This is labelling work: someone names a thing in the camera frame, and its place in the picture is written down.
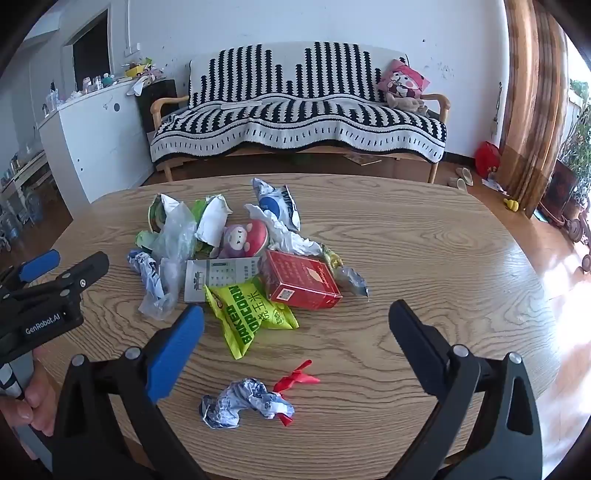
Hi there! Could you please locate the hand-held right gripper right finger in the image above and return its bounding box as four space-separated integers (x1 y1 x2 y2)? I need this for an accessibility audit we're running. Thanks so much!
388 299 543 480

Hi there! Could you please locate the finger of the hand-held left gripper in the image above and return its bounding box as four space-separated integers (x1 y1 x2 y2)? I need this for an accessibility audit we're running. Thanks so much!
0 249 62 292
28 251 110 302

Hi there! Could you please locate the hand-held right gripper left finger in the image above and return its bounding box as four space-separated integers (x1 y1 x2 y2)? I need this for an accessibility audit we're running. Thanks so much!
51 305 206 480

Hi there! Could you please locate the green grey cigarette box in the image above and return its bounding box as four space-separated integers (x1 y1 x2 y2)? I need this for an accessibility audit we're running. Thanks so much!
184 257 264 304

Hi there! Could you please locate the red cardboard box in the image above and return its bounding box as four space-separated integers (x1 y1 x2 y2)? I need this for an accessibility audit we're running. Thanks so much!
264 250 343 310

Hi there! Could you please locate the person's left hand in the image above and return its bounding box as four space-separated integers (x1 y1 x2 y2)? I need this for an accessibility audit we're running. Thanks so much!
0 351 61 437

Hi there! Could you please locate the blue white crumpled wrapper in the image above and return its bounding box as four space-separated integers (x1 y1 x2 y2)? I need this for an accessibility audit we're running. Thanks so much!
127 249 167 301

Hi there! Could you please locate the crumpled silver foil wrapper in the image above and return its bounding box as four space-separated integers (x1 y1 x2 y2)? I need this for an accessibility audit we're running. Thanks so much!
199 377 296 430

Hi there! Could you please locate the green popcorn packet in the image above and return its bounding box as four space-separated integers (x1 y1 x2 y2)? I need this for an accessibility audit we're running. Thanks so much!
203 276 300 361

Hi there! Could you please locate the white metal shelf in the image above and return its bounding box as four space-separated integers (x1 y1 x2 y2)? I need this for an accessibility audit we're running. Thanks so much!
0 150 51 232

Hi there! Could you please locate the clear plastic bag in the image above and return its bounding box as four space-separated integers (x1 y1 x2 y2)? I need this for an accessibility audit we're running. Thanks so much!
139 203 199 321

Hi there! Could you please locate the green white packet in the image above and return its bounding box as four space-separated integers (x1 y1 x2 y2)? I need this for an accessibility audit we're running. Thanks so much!
135 193 185 250

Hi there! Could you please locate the yellow silver wrapper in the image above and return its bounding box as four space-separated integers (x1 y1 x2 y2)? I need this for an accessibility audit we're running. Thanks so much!
321 247 370 298

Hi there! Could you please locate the red ribbon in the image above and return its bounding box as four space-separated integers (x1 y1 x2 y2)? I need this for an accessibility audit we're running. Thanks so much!
272 360 321 428

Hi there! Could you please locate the white torn packet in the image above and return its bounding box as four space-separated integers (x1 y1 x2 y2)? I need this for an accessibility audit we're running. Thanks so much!
194 194 233 247

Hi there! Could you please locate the white cabinet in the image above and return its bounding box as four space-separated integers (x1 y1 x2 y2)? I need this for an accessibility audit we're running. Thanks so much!
38 79 155 204

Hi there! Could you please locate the pink round snack packet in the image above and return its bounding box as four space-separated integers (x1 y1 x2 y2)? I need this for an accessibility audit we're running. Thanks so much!
217 220 269 259

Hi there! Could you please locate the white crumpled tissue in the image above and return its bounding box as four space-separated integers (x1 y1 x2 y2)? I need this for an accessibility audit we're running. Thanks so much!
245 203 324 257

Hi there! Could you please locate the blue white snack packet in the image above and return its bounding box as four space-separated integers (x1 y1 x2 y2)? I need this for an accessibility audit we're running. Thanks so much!
252 178 302 232

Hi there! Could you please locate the black side stand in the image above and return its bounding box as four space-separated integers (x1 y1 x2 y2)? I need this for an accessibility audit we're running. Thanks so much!
136 79 178 134

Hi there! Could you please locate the red bag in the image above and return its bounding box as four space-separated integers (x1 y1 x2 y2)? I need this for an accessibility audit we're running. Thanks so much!
475 141 502 178

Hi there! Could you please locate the dark red plant stand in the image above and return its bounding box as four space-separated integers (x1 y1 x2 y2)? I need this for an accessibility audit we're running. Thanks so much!
542 159 580 217

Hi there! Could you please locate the brown plush toy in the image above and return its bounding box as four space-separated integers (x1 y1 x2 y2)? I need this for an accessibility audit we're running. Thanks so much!
385 92 430 116

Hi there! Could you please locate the sofa with patterned cover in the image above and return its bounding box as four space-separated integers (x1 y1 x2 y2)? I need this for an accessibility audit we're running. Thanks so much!
151 41 448 163

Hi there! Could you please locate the pink printed cushion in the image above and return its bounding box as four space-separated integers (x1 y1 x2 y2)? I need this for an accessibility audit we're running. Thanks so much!
378 59 431 100

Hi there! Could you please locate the green potted plant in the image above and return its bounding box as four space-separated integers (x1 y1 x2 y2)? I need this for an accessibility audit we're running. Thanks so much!
556 80 591 195

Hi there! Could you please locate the brown patterned curtain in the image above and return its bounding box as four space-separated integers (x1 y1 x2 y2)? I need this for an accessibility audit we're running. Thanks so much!
499 0 571 217

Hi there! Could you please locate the wooden frame sofa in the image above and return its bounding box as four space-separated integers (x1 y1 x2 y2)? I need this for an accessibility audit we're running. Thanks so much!
150 41 451 185

